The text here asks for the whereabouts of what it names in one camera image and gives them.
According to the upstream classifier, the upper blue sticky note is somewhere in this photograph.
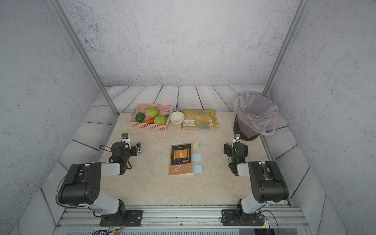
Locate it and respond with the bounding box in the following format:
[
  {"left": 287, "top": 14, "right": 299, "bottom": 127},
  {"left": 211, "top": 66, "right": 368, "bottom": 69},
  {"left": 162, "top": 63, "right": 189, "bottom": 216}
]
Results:
[{"left": 193, "top": 154, "right": 202, "bottom": 162}]

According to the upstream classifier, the brown black paperback book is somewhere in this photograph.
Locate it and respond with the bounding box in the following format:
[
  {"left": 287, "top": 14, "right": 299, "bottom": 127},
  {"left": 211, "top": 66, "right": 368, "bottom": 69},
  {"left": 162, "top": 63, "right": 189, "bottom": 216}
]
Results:
[{"left": 169, "top": 144, "right": 193, "bottom": 176}]

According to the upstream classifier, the dark green avocado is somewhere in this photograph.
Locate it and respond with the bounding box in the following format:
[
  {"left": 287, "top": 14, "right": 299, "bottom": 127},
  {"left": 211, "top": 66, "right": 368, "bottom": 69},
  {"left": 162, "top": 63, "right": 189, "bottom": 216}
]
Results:
[{"left": 135, "top": 112, "right": 146, "bottom": 122}]

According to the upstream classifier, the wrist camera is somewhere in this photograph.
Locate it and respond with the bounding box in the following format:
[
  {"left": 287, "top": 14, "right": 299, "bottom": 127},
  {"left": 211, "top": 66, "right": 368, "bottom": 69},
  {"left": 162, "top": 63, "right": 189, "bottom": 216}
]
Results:
[
  {"left": 121, "top": 133, "right": 131, "bottom": 148},
  {"left": 234, "top": 133, "right": 240, "bottom": 143}
]

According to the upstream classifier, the black trash bin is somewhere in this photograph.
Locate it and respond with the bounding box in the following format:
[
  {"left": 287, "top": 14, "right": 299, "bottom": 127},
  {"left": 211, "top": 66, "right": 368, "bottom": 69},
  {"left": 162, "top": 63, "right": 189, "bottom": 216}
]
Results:
[{"left": 233, "top": 115, "right": 259, "bottom": 141}]

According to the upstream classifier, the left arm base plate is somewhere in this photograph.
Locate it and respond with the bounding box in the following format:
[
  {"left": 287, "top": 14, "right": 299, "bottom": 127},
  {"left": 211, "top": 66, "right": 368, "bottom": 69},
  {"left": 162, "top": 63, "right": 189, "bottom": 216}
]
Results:
[{"left": 99, "top": 210, "right": 144, "bottom": 227}]

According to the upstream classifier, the green cabbage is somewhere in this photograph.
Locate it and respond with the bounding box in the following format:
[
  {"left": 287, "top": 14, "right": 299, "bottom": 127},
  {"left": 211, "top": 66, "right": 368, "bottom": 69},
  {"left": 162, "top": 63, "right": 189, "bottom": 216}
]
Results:
[
  {"left": 146, "top": 107, "right": 159, "bottom": 119},
  {"left": 154, "top": 115, "right": 167, "bottom": 125}
]

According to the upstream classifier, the back green cabbage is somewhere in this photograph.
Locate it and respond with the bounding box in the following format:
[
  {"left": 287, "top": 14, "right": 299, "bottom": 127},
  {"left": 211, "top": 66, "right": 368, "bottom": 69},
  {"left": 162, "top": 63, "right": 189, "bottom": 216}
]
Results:
[{"left": 146, "top": 107, "right": 159, "bottom": 119}]

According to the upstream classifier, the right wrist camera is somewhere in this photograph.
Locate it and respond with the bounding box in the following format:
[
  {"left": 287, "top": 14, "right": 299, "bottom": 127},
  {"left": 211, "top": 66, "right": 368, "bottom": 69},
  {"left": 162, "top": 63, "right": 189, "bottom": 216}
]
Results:
[{"left": 234, "top": 133, "right": 240, "bottom": 143}]

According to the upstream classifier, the white ceramic bowl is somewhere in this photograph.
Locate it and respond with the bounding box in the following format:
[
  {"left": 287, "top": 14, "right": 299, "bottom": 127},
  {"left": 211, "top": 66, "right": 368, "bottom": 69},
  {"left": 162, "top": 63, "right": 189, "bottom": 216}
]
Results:
[{"left": 169, "top": 111, "right": 185, "bottom": 124}]

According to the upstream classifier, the green sticky note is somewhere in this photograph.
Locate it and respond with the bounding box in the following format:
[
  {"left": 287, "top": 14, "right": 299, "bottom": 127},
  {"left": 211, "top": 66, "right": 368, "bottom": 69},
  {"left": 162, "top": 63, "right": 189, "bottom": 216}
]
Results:
[{"left": 192, "top": 142, "right": 199, "bottom": 151}]

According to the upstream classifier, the red chili pepper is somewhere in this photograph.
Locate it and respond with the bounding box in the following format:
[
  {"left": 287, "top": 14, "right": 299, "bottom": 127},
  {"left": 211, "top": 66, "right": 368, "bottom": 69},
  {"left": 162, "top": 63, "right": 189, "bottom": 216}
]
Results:
[{"left": 144, "top": 118, "right": 155, "bottom": 124}]

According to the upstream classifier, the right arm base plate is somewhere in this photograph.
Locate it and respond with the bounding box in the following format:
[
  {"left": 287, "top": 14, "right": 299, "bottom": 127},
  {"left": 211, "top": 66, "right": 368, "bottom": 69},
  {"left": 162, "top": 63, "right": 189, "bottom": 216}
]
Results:
[{"left": 221, "top": 209, "right": 264, "bottom": 227}]

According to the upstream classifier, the aluminium mounting rail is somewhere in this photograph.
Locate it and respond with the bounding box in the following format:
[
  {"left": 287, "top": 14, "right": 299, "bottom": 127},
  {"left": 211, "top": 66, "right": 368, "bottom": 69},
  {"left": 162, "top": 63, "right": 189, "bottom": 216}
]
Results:
[{"left": 53, "top": 204, "right": 311, "bottom": 235}]

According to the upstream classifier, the right aluminium frame post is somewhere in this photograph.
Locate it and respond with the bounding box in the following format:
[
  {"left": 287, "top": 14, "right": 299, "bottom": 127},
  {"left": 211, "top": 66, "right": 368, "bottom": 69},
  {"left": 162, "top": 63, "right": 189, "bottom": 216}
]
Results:
[{"left": 262, "top": 0, "right": 309, "bottom": 95}]

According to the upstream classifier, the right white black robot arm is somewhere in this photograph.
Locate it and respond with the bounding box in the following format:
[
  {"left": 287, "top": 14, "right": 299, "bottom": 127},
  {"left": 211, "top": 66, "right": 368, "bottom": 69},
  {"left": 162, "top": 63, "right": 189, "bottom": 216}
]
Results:
[{"left": 221, "top": 142, "right": 289, "bottom": 226}]

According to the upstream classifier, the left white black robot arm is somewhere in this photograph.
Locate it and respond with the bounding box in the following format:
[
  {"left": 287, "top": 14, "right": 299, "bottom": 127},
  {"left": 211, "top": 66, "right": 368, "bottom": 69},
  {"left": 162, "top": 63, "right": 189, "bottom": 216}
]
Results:
[{"left": 56, "top": 142, "right": 143, "bottom": 227}]

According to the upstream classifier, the front green cabbage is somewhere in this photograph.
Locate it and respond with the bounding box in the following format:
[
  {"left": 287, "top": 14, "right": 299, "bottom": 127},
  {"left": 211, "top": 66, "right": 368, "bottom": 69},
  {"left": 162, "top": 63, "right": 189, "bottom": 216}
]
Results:
[{"left": 154, "top": 115, "right": 167, "bottom": 125}]

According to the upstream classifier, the aluminium frame post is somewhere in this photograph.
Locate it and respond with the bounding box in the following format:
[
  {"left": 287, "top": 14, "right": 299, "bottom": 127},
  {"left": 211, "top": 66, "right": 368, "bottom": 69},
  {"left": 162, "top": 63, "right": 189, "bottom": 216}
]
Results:
[
  {"left": 48, "top": 0, "right": 120, "bottom": 118},
  {"left": 262, "top": 0, "right": 309, "bottom": 95}
]

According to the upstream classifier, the lower blue sticky note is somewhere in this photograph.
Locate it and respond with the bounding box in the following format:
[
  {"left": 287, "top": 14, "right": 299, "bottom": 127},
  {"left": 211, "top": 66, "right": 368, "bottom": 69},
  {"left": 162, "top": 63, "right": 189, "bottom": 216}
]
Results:
[{"left": 193, "top": 164, "right": 203, "bottom": 174}]

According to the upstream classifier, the blue sticky note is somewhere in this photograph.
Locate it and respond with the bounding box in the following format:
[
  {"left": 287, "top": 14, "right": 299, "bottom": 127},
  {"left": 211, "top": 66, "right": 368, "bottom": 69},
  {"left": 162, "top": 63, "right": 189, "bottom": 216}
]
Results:
[
  {"left": 193, "top": 164, "right": 203, "bottom": 174},
  {"left": 193, "top": 154, "right": 202, "bottom": 162}
]

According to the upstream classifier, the left aluminium frame post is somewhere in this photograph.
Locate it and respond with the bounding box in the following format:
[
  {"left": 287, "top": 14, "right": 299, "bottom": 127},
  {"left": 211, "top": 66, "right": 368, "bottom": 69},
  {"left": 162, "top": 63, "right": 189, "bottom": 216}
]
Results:
[{"left": 48, "top": 0, "right": 120, "bottom": 118}]

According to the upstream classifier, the yellow grain bag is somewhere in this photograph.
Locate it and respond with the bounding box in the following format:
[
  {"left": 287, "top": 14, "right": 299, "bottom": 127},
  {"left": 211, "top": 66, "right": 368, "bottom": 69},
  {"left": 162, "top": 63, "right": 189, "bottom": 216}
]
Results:
[{"left": 181, "top": 109, "right": 218, "bottom": 130}]

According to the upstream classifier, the pink plastic basket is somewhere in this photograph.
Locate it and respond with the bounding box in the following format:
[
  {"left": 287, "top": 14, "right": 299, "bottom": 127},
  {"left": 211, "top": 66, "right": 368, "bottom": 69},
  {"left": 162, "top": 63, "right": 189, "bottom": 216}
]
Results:
[{"left": 129, "top": 103, "right": 173, "bottom": 131}]

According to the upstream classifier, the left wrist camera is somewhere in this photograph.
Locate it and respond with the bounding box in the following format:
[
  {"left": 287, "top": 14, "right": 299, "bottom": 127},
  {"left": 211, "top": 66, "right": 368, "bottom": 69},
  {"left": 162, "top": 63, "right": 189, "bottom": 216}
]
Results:
[{"left": 121, "top": 133, "right": 131, "bottom": 148}]

